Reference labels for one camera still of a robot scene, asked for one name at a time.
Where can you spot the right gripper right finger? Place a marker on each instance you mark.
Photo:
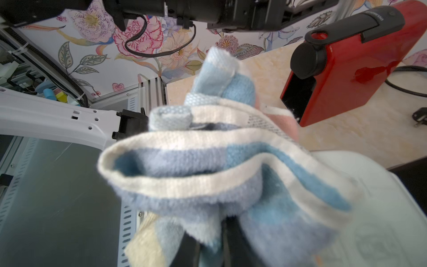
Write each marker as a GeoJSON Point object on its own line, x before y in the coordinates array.
{"type": "Point", "coordinates": [234, 249]}

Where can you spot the red coffee machine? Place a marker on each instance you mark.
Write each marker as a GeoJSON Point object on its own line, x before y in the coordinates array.
{"type": "Point", "coordinates": [341, 65]}

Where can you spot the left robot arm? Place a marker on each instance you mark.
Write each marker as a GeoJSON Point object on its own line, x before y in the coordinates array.
{"type": "Point", "coordinates": [35, 117]}

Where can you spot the white coffee machine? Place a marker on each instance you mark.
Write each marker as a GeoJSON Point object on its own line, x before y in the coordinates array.
{"type": "Point", "coordinates": [388, 228]}

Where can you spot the blue striped cloth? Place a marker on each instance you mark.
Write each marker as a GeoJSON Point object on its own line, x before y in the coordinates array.
{"type": "Point", "coordinates": [221, 156]}

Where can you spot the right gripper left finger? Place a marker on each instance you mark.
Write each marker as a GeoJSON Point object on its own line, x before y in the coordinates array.
{"type": "Point", "coordinates": [188, 254]}

